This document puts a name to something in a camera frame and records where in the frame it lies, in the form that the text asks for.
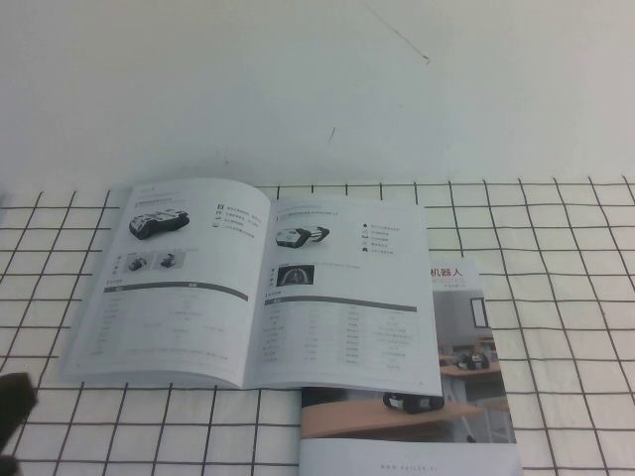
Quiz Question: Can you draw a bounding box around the white product catalogue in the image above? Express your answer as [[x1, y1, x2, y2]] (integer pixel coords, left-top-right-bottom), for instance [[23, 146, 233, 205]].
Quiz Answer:
[[59, 177, 445, 398]]

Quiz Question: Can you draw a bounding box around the robotics brochure with classroom photo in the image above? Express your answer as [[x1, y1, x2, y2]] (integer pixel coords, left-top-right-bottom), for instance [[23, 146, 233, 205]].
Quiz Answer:
[[299, 256, 525, 476]]

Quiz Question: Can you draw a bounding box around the white black-grid tablecloth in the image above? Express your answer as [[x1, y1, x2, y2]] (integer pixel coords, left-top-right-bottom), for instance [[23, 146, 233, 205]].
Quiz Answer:
[[0, 178, 635, 476]]

